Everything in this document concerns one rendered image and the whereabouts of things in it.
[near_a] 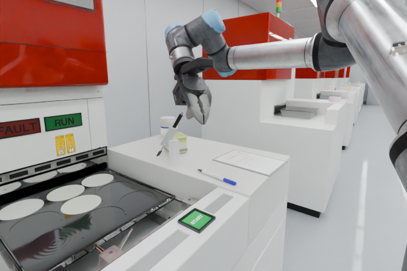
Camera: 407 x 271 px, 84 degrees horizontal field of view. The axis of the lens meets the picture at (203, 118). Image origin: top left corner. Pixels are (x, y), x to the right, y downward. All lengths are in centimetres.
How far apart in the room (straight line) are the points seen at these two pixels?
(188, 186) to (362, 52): 53
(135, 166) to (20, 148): 35
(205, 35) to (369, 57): 48
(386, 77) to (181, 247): 39
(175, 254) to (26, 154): 61
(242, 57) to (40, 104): 65
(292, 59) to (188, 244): 49
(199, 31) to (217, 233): 54
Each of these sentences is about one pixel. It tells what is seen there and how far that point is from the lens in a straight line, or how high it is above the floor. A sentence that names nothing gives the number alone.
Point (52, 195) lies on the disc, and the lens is 85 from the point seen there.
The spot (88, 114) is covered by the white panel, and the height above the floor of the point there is 111.
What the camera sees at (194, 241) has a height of 96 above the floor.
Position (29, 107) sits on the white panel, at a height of 116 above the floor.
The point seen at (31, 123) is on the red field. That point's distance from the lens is 88.
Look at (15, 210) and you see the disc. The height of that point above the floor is 90.
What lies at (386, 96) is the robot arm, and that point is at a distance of 33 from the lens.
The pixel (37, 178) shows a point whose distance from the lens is 91.
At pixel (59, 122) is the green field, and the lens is 90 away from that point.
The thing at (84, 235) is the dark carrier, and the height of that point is 90.
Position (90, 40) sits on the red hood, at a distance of 90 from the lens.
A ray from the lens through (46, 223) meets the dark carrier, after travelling 72.
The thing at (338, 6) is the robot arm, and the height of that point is 137.
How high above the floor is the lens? 125
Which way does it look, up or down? 10 degrees down
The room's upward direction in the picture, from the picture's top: straight up
